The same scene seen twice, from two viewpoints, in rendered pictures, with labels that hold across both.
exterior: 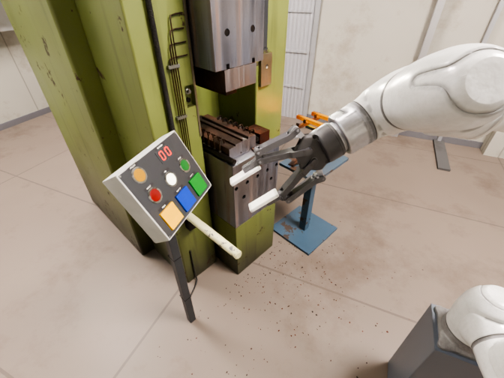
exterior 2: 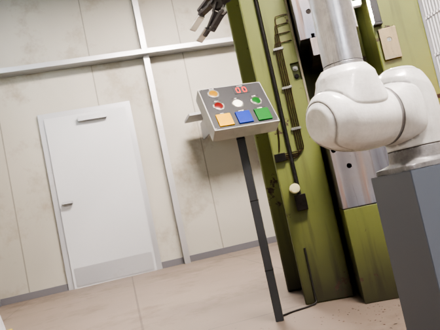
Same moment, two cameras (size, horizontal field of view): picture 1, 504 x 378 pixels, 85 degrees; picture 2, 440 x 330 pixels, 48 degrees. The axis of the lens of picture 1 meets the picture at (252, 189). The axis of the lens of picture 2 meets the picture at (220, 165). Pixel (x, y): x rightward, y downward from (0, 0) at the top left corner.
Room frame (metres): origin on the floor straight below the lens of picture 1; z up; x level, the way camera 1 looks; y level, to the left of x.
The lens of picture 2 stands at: (-0.73, -1.57, 0.61)
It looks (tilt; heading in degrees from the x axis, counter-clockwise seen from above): 5 degrees up; 54
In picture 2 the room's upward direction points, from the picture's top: 12 degrees counter-clockwise
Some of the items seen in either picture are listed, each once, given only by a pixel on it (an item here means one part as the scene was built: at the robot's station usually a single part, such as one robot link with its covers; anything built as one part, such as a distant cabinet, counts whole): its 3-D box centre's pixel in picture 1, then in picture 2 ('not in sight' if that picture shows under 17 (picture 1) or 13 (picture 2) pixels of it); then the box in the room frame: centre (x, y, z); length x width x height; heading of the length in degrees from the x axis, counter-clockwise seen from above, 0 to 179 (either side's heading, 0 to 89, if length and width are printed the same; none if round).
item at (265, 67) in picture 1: (265, 69); (389, 43); (1.63, -0.08, 1.27); 0.09 x 0.02 x 0.17; 136
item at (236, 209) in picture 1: (226, 168); (363, 160); (1.51, 0.17, 0.69); 0.56 x 0.38 x 0.45; 46
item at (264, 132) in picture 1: (257, 133); not in sight; (1.49, -0.03, 0.95); 0.12 x 0.09 x 0.07; 46
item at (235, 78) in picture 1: (211, 68); (327, 53); (1.46, 0.20, 1.32); 0.42 x 0.20 x 0.10; 46
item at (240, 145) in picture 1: (217, 134); not in sight; (1.46, 0.20, 0.96); 0.42 x 0.20 x 0.09; 46
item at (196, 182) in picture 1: (197, 184); (262, 114); (0.91, 0.22, 1.01); 0.07 x 0.05 x 0.07; 161
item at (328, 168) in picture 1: (314, 161); not in sight; (1.63, -0.43, 0.67); 0.40 x 0.30 x 0.02; 134
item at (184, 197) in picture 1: (185, 199); (243, 117); (0.81, 0.26, 1.01); 0.07 x 0.05 x 0.07; 161
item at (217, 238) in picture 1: (209, 232); (294, 188); (1.00, 0.22, 0.62); 0.44 x 0.05 x 0.05; 46
